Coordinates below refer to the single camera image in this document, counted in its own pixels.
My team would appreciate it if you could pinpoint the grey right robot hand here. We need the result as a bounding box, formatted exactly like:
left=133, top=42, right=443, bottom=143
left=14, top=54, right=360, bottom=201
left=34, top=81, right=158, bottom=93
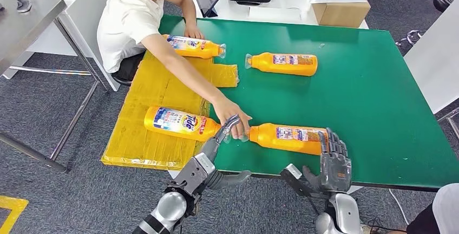
left=302, top=127, right=353, bottom=193

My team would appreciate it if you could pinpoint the yellow floor tape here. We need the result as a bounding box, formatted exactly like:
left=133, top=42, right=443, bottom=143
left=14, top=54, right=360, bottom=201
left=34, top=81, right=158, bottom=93
left=0, top=196, right=29, bottom=234

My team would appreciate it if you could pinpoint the white floor cable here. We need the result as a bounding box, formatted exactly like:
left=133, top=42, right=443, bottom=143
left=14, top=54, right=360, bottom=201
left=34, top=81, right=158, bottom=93
left=388, top=188, right=410, bottom=226

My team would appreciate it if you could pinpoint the yellow taped cardboard sheet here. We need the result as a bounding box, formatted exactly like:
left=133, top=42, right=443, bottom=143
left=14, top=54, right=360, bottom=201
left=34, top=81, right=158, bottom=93
left=101, top=51, right=240, bottom=171

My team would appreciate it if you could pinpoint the stainless steel table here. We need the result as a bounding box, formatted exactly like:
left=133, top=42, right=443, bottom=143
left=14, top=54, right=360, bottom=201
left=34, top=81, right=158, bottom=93
left=0, top=0, right=109, bottom=174

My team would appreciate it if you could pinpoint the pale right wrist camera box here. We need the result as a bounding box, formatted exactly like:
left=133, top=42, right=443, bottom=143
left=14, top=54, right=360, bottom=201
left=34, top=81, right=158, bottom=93
left=279, top=163, right=305, bottom=192

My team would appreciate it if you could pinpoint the black round ribbed stool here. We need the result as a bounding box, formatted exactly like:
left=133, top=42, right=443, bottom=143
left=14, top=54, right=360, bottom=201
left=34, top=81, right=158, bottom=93
left=432, top=0, right=459, bottom=14

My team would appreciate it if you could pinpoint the person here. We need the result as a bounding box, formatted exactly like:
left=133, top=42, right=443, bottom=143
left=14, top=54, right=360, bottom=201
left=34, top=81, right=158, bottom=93
left=96, top=0, right=253, bottom=140
left=360, top=183, right=459, bottom=234

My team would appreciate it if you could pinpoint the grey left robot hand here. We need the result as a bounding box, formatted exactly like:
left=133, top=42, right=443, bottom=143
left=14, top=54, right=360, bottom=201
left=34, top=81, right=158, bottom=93
left=198, top=114, right=252, bottom=190

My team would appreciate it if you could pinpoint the brown cardboard box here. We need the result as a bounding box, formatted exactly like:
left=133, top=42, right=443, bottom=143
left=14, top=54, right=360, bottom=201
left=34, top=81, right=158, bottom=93
left=311, top=0, right=371, bottom=29

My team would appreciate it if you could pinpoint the orange detergent bottle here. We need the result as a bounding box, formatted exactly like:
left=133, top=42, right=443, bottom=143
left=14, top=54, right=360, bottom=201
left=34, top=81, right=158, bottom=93
left=241, top=122, right=329, bottom=157
left=245, top=52, right=319, bottom=77
left=162, top=34, right=227, bottom=60
left=143, top=106, right=225, bottom=142

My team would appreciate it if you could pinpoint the small metal part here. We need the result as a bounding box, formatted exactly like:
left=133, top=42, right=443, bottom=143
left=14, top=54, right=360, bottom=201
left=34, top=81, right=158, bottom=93
left=16, top=0, right=33, bottom=14

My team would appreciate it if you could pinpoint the white side table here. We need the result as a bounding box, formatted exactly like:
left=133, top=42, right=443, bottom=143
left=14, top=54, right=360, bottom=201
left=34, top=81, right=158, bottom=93
left=403, top=0, right=459, bottom=141

